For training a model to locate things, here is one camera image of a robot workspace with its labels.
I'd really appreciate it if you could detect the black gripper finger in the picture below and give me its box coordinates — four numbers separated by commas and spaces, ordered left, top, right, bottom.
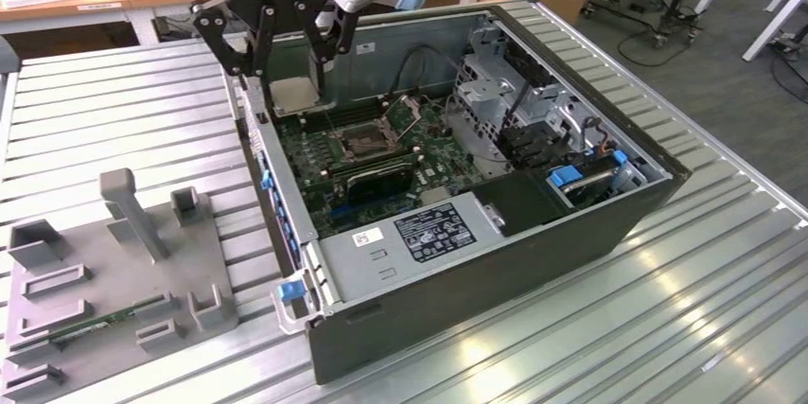
292, 0, 363, 96
191, 4, 279, 117

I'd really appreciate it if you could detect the square silver CPU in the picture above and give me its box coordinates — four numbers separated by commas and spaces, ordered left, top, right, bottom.
268, 76, 323, 115

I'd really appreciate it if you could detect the black RAM slot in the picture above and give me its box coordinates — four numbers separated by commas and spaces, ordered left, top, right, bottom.
303, 109, 384, 131
322, 98, 388, 116

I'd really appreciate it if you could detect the CPU socket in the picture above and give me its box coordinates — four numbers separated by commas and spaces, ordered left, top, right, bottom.
336, 120, 407, 165

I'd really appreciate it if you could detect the metal socket cover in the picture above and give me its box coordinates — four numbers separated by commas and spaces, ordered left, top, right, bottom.
378, 94, 426, 134

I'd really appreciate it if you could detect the silver disk cage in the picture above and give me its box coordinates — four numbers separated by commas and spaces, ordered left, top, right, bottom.
452, 52, 514, 162

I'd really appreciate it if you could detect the black glossy square module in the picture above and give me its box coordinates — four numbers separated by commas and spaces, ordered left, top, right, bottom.
344, 163, 416, 205

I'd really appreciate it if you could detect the green motherboard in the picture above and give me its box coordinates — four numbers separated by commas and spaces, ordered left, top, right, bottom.
276, 100, 486, 237

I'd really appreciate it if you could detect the black disk bay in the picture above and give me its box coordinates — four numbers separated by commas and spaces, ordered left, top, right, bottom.
496, 120, 570, 171

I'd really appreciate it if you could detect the grey power supply with label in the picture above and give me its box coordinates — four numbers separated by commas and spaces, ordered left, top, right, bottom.
318, 192, 510, 305

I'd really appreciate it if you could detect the hard disk in blue carrier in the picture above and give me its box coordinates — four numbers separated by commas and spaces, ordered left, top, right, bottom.
547, 160, 620, 210

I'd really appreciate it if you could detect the grey parts rack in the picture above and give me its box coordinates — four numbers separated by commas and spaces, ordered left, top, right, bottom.
0, 167, 242, 391

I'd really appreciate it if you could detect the green RAM stick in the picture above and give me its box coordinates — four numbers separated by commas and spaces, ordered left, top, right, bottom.
47, 293, 167, 344

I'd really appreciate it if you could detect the black open PC case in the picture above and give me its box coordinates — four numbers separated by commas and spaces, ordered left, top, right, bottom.
216, 5, 694, 386

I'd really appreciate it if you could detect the black internal wire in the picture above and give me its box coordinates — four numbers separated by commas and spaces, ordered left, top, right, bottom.
388, 46, 443, 96

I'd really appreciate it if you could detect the silver case handle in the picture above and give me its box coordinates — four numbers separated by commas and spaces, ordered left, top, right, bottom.
271, 267, 322, 335

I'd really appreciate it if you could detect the white desk frame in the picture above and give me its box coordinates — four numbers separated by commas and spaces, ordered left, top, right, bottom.
694, 0, 808, 63

